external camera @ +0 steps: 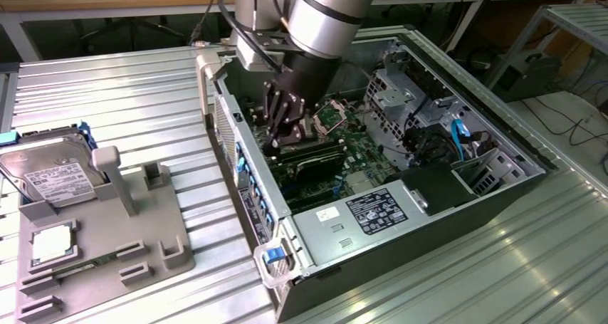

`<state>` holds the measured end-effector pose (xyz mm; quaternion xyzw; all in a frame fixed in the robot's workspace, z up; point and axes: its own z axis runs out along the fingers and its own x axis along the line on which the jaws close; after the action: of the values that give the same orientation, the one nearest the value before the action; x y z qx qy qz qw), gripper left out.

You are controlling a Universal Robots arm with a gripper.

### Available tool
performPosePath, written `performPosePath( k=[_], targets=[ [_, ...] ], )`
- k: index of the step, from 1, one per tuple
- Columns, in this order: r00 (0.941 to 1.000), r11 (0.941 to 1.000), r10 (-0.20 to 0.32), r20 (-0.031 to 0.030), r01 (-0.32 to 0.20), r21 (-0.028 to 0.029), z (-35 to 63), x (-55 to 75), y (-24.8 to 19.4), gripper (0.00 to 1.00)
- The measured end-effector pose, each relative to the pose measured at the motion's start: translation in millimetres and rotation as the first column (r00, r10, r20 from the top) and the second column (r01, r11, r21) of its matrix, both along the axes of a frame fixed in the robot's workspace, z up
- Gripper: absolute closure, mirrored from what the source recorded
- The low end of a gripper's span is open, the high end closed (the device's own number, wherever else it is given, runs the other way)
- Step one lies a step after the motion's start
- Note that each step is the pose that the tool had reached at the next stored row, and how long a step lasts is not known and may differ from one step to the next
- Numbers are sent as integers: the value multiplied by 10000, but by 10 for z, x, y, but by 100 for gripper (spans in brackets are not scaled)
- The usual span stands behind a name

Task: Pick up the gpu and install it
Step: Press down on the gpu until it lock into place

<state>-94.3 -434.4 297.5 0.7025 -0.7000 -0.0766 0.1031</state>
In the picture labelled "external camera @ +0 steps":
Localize black open PC case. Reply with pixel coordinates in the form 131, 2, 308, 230
196, 24, 557, 323

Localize grey power supply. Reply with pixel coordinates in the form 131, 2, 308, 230
289, 179, 431, 268

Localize silver chipset heatsink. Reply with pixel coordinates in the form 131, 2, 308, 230
344, 172, 377, 194

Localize silver disk bay cage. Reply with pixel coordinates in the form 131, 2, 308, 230
363, 42, 431, 163

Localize black wire bundle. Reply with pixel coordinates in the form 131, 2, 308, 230
403, 122, 457, 168

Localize silver CPU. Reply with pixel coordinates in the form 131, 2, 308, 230
31, 227, 73, 261

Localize black office chair base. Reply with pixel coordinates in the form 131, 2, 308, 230
77, 16, 187, 51

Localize grey floor machine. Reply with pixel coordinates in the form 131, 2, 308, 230
493, 51, 563, 103

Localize black expansion slot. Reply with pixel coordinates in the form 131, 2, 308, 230
288, 194, 339, 211
283, 187, 333, 203

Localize grey printed parts rack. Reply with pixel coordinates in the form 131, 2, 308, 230
16, 145, 199, 324

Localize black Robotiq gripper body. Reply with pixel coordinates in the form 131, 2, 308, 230
272, 48, 344, 108

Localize Nvidia graphics card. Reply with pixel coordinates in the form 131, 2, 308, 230
272, 147, 348, 186

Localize green motherboard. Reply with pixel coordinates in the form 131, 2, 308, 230
247, 95, 405, 214

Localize metal socket cover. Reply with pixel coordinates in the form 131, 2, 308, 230
312, 101, 353, 135

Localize metal slat shelf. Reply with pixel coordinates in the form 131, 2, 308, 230
484, 3, 608, 90

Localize silver hard disk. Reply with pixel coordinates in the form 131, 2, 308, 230
0, 133, 108, 208

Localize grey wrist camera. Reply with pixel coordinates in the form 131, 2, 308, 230
236, 30, 291, 73

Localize black cable with silver plug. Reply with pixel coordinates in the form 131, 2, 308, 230
189, 0, 224, 50

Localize silver disk bay bracket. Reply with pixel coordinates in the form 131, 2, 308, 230
451, 147, 528, 197

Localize green RAM stick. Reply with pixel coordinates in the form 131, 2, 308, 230
51, 251, 128, 279

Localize wooden desk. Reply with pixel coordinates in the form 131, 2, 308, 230
0, 0, 600, 19

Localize blue disk wire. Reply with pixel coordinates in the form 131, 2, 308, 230
448, 119, 472, 162

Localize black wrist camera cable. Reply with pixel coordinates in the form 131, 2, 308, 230
216, 0, 296, 75

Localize black fan shroud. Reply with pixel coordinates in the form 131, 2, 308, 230
384, 162, 479, 215

